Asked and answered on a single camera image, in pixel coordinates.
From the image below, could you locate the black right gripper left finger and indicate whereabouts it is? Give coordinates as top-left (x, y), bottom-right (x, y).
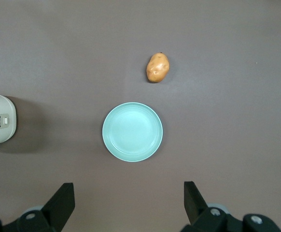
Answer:
top-left (14, 183), bottom-right (75, 232)

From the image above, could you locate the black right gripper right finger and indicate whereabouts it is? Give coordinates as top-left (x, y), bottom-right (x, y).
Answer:
top-left (181, 181), bottom-right (281, 232)

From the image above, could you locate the brown table cloth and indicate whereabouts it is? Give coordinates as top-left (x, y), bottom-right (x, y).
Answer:
top-left (0, 0), bottom-right (281, 232)

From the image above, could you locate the mint green round plate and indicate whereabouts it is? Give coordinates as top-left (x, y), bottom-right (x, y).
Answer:
top-left (102, 101), bottom-right (164, 162)

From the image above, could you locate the orange-brown toy potato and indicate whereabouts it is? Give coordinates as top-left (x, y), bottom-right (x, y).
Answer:
top-left (146, 52), bottom-right (170, 84)

